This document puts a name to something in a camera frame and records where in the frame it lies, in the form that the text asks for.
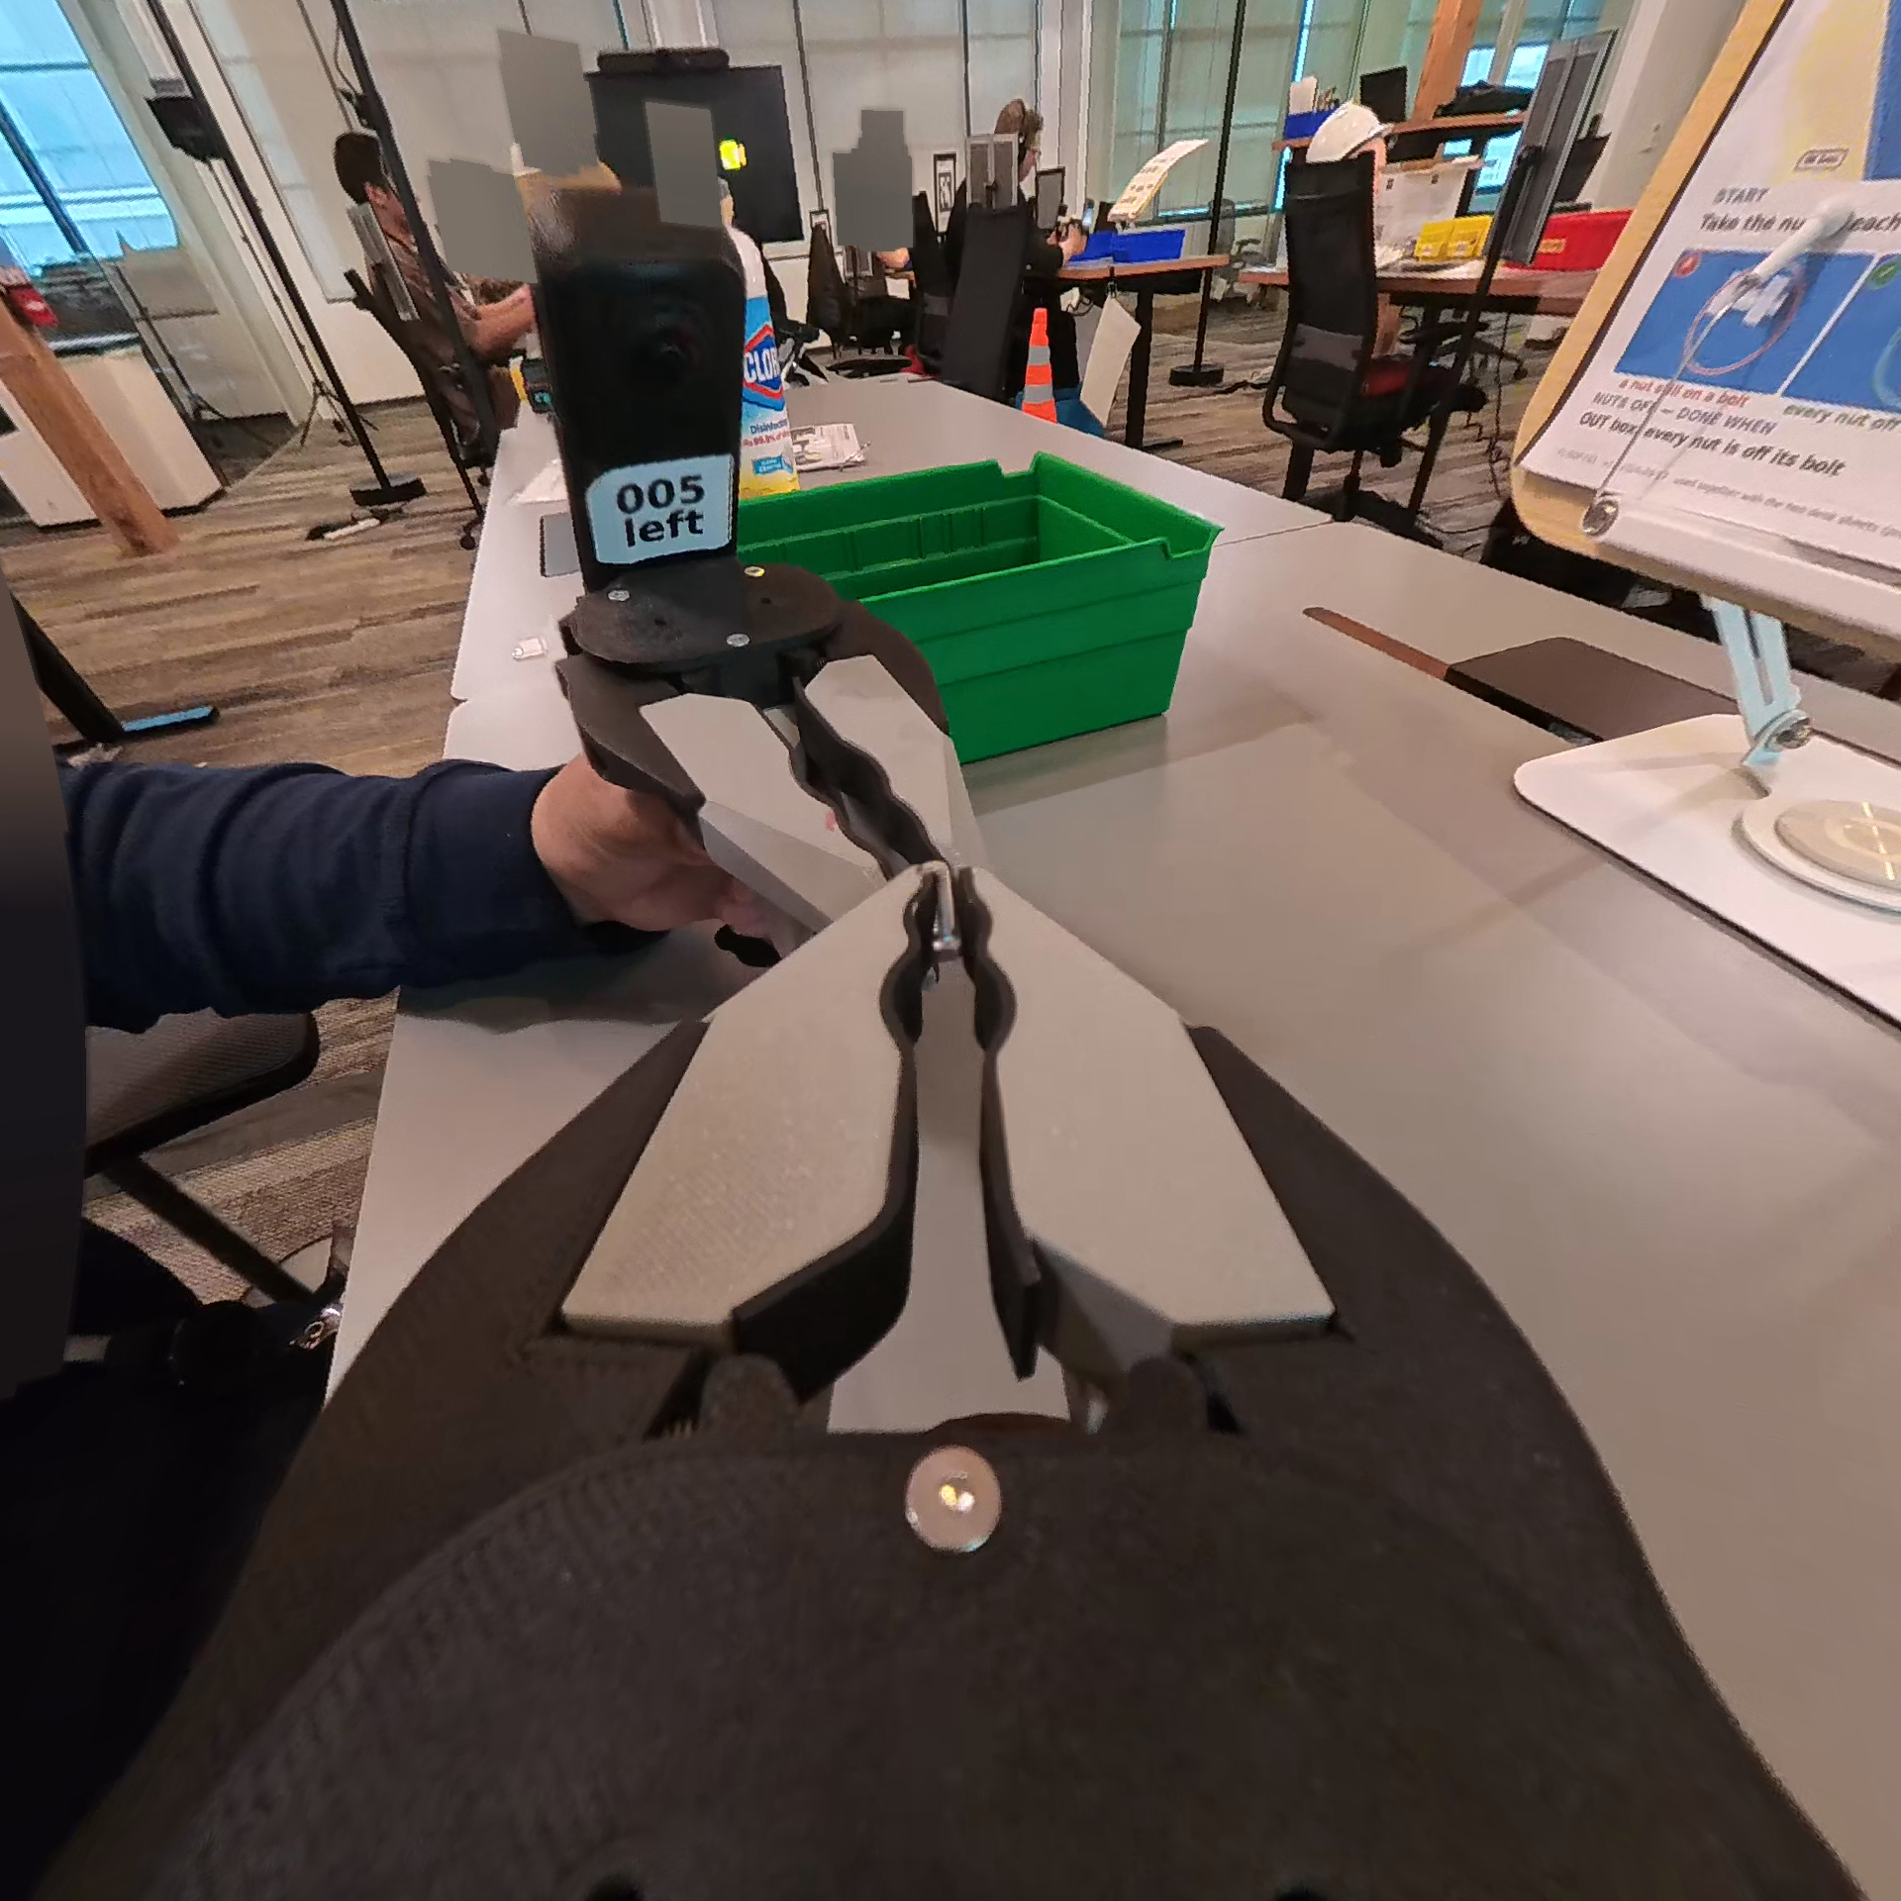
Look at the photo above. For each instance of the person's left forearm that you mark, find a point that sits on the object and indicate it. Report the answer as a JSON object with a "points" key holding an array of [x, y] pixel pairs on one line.
{"points": [[298, 890]]}

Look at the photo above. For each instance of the grey office chair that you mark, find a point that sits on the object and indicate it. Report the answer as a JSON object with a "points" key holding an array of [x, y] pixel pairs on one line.
{"points": [[193, 1060]]}

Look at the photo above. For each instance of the small blue parts bin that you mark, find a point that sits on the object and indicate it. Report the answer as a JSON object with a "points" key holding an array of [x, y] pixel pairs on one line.
{"points": [[1146, 245]]}

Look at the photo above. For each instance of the black wall screen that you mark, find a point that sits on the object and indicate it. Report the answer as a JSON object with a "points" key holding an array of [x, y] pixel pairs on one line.
{"points": [[774, 150]]}

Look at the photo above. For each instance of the silver hex bolt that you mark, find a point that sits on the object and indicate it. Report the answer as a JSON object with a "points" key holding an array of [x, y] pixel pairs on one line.
{"points": [[943, 930]]}

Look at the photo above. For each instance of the person's left hand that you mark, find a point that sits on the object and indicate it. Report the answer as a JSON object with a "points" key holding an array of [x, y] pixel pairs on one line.
{"points": [[624, 877]]}

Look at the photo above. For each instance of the wooden display board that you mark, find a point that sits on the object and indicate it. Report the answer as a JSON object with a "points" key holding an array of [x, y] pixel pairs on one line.
{"points": [[1543, 497]]}

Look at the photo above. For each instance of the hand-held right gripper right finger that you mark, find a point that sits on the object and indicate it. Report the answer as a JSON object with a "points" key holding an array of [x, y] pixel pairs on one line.
{"points": [[1160, 1174]]}

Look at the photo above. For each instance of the green plastic bin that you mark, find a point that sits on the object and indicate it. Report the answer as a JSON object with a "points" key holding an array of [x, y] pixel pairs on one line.
{"points": [[1069, 654]]}

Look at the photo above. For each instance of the printed paper leaflet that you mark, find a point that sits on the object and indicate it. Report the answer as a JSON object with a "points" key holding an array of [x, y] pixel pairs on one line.
{"points": [[825, 446]]}

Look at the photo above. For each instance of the yellow parts bin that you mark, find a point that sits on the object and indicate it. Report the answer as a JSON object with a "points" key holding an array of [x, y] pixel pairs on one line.
{"points": [[1452, 238]]}

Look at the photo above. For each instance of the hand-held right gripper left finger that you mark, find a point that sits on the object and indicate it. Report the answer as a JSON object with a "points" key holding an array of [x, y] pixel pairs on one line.
{"points": [[741, 1174]]}

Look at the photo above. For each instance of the black desk frame blue foot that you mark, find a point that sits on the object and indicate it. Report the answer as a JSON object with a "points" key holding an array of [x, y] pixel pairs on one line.
{"points": [[164, 720]]}

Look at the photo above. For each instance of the black office chair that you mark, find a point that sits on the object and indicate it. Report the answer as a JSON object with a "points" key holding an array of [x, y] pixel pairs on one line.
{"points": [[982, 299], [1336, 299]]}

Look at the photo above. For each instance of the orange traffic cone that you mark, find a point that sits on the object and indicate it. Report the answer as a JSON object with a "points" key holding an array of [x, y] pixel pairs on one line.
{"points": [[1038, 379]]}

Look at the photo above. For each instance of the white power strip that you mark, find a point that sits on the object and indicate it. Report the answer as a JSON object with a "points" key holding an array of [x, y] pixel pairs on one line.
{"points": [[350, 524]]}

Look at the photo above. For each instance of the black computer monitor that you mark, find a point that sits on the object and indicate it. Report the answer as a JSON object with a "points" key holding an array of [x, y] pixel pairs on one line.
{"points": [[1553, 132]]}

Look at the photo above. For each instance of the printed instruction sheet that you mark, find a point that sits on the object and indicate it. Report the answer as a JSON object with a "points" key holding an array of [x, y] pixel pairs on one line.
{"points": [[1753, 339]]}

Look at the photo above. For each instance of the white metal stand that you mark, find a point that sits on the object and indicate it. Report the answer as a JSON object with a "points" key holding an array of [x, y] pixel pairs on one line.
{"points": [[1635, 802]]}

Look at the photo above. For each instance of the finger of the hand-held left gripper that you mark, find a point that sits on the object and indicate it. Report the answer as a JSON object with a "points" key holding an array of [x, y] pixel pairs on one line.
{"points": [[906, 757], [741, 785]]}

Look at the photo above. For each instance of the red parts bin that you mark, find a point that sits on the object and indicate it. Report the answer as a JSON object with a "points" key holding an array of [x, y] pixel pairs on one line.
{"points": [[1586, 238]]}

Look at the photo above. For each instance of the disinfectant wipes canister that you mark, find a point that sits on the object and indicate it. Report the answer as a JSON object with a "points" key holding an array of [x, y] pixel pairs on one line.
{"points": [[771, 416]]}

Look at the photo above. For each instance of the wooden office desk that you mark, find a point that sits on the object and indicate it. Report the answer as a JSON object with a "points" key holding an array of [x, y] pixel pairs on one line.
{"points": [[1151, 269]]}

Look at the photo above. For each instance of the white cabinet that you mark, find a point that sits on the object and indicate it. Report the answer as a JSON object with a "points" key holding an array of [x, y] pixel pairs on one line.
{"points": [[133, 446]]}

